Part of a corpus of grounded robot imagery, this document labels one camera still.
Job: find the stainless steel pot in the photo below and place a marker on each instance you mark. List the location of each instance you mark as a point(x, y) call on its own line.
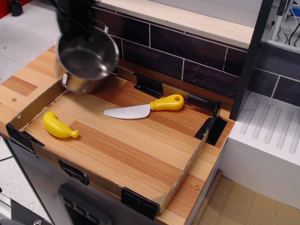
point(84, 63)

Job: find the yellow plastic toy banana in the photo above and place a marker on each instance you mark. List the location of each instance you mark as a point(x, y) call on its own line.
point(58, 128)

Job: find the yellow handled toy knife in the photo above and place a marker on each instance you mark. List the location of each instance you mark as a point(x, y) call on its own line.
point(172, 102)

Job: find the grey oven control panel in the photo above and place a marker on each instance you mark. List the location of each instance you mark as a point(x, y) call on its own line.
point(81, 212)

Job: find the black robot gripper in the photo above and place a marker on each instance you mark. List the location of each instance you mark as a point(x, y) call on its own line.
point(74, 18)

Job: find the cardboard fence with black tape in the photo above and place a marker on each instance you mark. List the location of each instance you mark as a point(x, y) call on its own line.
point(153, 169)

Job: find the white toy sink drainboard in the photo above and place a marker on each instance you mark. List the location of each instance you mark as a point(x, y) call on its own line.
point(262, 151)

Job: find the light wooden shelf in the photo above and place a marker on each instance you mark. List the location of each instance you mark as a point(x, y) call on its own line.
point(202, 25)

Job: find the dark grey vertical post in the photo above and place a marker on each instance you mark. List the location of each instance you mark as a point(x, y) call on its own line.
point(261, 35)

